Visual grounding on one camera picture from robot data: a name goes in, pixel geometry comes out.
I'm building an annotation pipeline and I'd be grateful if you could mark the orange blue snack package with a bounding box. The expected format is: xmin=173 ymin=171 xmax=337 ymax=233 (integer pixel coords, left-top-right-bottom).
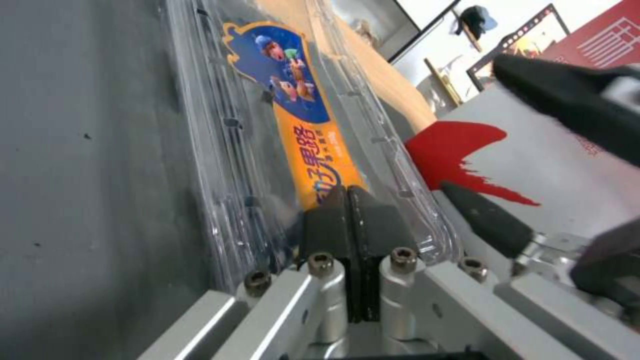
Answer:
xmin=222 ymin=20 xmax=374 ymax=217

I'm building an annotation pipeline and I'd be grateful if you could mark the black red patterned frame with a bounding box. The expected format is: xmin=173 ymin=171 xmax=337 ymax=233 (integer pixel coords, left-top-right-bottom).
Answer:
xmin=467 ymin=3 xmax=571 ymax=93

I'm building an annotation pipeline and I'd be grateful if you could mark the clear plastic takeout container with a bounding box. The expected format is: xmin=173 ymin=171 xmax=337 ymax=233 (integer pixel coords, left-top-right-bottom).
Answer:
xmin=159 ymin=0 xmax=464 ymax=292

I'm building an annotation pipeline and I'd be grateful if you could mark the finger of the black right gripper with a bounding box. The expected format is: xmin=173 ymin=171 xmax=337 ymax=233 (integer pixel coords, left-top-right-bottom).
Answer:
xmin=438 ymin=181 xmax=599 ymax=278
xmin=492 ymin=54 xmax=640 ymax=168

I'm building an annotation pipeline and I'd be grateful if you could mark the wooden stand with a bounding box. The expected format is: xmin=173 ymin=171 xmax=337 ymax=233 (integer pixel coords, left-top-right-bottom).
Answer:
xmin=423 ymin=58 xmax=464 ymax=108

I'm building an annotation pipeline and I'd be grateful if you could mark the dark cap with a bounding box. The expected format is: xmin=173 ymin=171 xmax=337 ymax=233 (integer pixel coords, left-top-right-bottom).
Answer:
xmin=457 ymin=5 xmax=500 ymax=38

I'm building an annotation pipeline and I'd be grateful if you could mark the white red-printed takeout bag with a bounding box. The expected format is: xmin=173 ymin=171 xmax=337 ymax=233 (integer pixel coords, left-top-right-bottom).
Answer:
xmin=403 ymin=80 xmax=640 ymax=286

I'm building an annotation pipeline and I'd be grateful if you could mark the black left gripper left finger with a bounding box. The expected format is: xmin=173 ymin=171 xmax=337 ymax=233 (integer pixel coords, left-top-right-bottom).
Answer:
xmin=137 ymin=185 xmax=351 ymax=360

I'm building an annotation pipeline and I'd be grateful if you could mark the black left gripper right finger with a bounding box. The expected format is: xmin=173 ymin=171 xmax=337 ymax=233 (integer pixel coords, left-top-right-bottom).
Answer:
xmin=347 ymin=185 xmax=640 ymax=360

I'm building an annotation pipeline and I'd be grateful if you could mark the red board with white pattern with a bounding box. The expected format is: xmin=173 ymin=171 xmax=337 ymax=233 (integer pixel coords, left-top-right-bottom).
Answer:
xmin=542 ymin=9 xmax=640 ymax=72

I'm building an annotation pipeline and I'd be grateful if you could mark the white-framed dark screen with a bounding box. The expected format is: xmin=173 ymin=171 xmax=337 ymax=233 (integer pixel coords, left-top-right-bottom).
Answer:
xmin=387 ymin=0 xmax=461 ymax=63

